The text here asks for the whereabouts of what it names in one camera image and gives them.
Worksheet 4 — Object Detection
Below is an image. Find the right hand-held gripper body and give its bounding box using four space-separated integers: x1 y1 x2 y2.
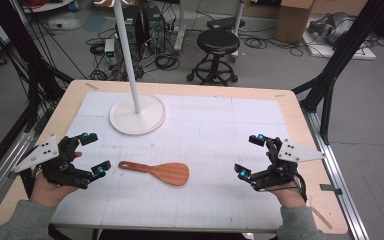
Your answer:
251 136 327 192

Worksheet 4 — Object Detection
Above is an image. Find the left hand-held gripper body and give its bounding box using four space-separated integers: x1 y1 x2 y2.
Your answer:
13 133 98 190

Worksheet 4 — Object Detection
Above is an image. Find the white hook stand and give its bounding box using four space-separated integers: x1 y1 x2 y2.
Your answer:
93 0 167 136

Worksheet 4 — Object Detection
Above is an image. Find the brown wooden spatula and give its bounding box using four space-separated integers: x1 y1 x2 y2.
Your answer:
118 160 190 187

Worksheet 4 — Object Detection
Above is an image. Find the person's right hand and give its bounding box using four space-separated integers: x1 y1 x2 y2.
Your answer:
265 151 307 209

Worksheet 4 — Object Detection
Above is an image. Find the person's left hand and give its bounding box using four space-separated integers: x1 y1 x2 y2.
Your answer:
29 151 83 208

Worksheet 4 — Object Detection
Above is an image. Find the light wooden table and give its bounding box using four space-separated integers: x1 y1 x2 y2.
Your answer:
0 79 349 235

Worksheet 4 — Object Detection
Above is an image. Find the black tape strip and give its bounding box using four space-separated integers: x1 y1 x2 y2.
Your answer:
319 183 343 196

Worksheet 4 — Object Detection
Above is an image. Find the white grid paper mat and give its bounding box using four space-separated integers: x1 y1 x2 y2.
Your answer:
51 91 289 231

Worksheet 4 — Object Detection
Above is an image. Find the small grey power supply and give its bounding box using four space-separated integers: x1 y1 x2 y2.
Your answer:
104 38 117 66

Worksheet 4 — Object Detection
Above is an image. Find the black round stool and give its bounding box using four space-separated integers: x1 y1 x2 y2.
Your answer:
186 29 241 87

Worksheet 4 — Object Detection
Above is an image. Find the black flat laptop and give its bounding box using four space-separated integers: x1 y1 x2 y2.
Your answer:
207 16 246 30

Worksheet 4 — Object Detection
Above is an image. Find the black computer tower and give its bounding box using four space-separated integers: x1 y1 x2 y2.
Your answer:
142 5 166 54
116 6 142 46

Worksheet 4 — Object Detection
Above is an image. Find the brown cardboard box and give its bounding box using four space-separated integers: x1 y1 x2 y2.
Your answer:
274 0 315 44

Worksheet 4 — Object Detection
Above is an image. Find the white flat board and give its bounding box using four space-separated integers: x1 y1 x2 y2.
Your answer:
302 31 378 61

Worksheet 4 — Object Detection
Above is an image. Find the grey bag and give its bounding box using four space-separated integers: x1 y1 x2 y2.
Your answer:
308 12 356 46

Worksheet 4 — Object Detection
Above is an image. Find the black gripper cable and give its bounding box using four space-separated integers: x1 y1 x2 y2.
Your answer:
293 169 309 203

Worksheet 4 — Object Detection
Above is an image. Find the aluminium rail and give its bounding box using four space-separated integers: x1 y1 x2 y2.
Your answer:
0 129 36 218
301 109 369 240

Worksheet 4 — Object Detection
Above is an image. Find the coiled black floor cable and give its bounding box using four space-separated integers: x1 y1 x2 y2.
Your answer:
154 53 181 72

